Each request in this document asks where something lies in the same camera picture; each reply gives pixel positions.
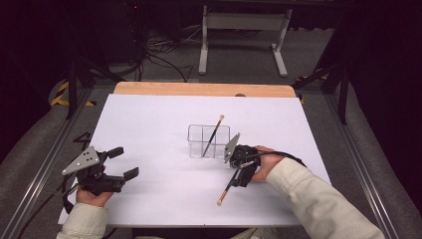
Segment black tripod stand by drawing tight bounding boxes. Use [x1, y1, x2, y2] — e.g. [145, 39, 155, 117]
[64, 54, 117, 120]

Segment right hand-held gripper black cable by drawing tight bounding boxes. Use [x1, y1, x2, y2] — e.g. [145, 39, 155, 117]
[247, 150, 308, 167]

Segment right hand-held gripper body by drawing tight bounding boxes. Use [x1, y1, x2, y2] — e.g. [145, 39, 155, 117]
[223, 132, 263, 171]

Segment person's left hand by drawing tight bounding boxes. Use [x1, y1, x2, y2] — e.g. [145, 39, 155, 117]
[75, 183, 115, 208]

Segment person's right hand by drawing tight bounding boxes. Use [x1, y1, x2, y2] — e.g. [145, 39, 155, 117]
[250, 144, 287, 183]

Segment black gold makeup brush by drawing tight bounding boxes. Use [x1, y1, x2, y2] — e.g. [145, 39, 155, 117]
[216, 168, 242, 207]
[201, 115, 226, 158]

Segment hand-held gripper black cable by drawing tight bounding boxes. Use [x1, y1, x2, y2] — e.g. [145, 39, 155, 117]
[16, 172, 81, 239]
[247, 150, 308, 167]

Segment black equipment cabinet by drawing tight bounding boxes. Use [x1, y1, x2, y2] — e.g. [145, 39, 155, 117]
[99, 0, 147, 64]

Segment white metal stand frame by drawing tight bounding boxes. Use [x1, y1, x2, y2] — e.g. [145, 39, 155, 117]
[198, 4, 294, 78]

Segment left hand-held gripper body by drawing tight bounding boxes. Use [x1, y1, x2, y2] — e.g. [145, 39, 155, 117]
[62, 145, 126, 197]

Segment aluminium floor rail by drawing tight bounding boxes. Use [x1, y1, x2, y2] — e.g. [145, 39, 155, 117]
[322, 93, 401, 239]
[0, 88, 96, 239]

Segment black floor cables tangle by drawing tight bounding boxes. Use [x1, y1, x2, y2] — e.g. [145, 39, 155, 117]
[140, 26, 195, 84]

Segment left hand-held gripper black cable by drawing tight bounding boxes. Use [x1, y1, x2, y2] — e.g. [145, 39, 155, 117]
[16, 172, 81, 239]

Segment white table sheet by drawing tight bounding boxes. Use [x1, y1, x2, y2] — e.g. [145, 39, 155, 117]
[58, 93, 332, 228]

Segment clear plastic divided organizer box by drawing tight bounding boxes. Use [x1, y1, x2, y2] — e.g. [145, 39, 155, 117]
[186, 123, 231, 159]

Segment yellow black hazard tape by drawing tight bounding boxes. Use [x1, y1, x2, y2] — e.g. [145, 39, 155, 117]
[49, 81, 98, 108]
[296, 73, 329, 105]

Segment black metal stand legs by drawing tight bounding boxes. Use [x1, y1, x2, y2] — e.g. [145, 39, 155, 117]
[292, 61, 349, 125]

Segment wooden table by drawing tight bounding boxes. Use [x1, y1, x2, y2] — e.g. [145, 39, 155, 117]
[112, 81, 298, 99]

